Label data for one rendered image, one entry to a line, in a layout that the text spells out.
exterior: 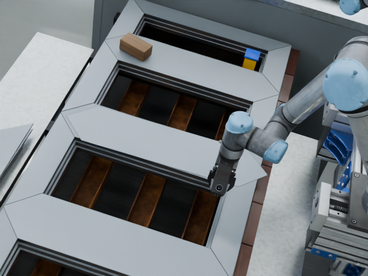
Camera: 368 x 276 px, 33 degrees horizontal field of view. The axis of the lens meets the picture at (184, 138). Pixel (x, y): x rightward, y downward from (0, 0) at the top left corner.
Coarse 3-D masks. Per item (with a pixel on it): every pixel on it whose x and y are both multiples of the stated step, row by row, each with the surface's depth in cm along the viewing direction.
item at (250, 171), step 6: (246, 156) 224; (252, 156) 224; (246, 162) 222; (252, 162) 222; (246, 168) 220; (252, 168) 220; (258, 168) 221; (246, 174) 218; (252, 174) 219; (240, 180) 216; (246, 180) 216; (252, 180) 217
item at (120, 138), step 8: (120, 120) 226; (128, 120) 226; (136, 120) 227; (120, 128) 223; (128, 128) 224; (136, 128) 224; (112, 136) 220; (120, 136) 221; (128, 136) 221; (112, 144) 218; (120, 144) 218; (128, 144) 219
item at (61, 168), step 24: (144, 24) 271; (168, 24) 270; (240, 48) 268; (120, 72) 250; (144, 72) 248; (216, 96) 246; (72, 144) 217; (144, 168) 217; (168, 168) 216; (48, 192) 203; (216, 216) 208; (24, 240) 187; (72, 264) 188; (96, 264) 186
